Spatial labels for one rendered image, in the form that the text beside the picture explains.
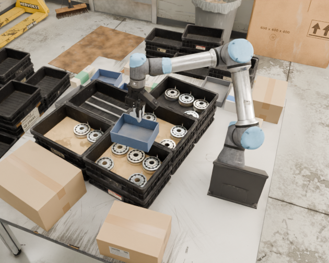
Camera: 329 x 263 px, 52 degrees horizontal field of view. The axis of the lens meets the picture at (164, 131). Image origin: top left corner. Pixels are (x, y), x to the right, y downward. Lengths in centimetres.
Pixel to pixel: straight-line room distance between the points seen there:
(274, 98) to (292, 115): 131
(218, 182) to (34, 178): 97
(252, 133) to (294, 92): 240
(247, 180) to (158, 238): 54
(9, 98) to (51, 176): 140
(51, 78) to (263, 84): 198
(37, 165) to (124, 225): 59
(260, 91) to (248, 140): 83
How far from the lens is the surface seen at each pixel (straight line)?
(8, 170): 195
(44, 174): 187
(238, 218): 190
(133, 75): 156
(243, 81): 166
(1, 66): 356
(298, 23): 443
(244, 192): 186
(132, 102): 164
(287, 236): 277
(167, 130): 208
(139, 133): 172
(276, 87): 251
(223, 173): 178
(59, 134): 215
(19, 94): 313
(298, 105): 385
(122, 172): 188
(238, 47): 164
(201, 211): 189
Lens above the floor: 230
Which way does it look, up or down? 45 degrees down
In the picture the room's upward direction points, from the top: 1 degrees clockwise
